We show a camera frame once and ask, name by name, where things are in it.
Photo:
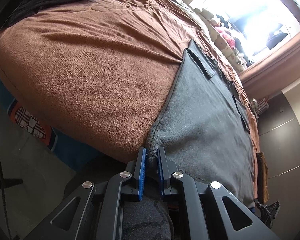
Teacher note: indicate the dark grey wardrobe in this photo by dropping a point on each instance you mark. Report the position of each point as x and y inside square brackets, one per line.
[285, 155]

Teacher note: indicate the brown fleece blanket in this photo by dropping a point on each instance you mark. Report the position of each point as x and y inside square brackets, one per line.
[90, 67]

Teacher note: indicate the blue printed bed sheet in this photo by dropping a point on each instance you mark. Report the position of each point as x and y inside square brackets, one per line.
[65, 145]

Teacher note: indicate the window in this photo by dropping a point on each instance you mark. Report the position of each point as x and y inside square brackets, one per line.
[252, 2]

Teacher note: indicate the white storage rack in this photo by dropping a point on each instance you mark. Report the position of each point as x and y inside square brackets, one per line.
[260, 105]

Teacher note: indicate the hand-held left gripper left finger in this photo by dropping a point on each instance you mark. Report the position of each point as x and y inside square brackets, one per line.
[141, 175]

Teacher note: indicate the pink curtain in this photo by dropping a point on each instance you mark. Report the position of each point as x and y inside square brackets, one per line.
[275, 65]

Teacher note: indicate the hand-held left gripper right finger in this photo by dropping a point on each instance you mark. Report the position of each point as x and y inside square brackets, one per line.
[161, 175]

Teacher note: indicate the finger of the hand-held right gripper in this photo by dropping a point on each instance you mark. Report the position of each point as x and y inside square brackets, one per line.
[271, 211]
[258, 206]

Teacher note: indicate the beige bed sheet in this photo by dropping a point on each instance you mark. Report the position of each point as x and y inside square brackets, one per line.
[182, 3]

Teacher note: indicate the tan cloth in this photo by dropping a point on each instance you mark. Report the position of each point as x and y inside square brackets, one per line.
[263, 177]

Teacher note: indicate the pile of plush toys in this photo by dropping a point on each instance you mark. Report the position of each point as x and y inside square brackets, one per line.
[216, 20]

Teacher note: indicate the grey t-shirt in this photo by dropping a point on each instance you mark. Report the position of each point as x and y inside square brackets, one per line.
[205, 120]

